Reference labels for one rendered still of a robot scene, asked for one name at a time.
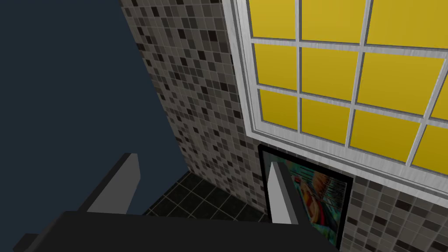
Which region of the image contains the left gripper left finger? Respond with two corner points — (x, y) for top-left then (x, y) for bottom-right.
(77, 152), (141, 215)

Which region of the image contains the white framed yellow window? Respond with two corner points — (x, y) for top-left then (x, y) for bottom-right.
(221, 0), (448, 209)

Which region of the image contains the black framed colourful picture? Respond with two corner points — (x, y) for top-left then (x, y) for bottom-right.
(257, 144), (354, 250)

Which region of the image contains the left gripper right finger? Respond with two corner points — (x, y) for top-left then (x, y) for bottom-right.
(267, 161), (312, 225)

